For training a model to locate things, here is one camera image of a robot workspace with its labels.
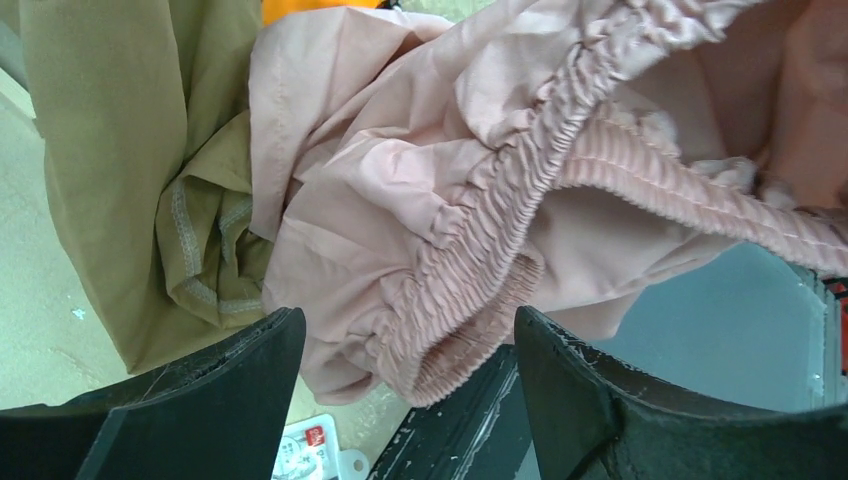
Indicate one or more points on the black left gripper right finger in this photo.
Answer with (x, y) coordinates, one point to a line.
(593, 416)

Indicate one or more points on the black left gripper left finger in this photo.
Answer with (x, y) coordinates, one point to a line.
(217, 413)

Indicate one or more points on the pink shorts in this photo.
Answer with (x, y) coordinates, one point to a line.
(420, 179)

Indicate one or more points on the tan khaki shorts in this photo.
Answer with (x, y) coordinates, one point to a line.
(143, 109)

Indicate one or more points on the orange shorts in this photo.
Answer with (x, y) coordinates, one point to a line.
(273, 10)

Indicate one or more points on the clear plastic packet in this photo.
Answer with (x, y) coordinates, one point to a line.
(310, 450)

